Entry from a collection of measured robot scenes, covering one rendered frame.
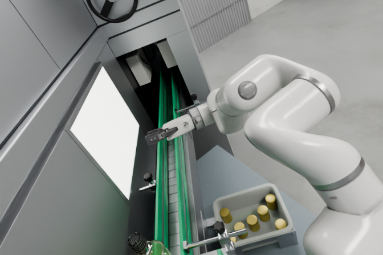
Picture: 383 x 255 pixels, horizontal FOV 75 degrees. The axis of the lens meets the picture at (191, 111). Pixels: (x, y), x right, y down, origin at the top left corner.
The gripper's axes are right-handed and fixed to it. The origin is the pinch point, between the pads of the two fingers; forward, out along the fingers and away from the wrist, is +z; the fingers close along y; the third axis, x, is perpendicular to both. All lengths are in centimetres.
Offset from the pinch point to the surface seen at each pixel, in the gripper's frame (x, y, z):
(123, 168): -6.3, 0.4, 12.2
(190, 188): -22.9, 3.0, -5.4
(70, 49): 36.9, 2.5, 12.7
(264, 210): -35.1, -8.5, -25.2
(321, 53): -12, 192, -195
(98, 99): 18.3, 2.0, 10.8
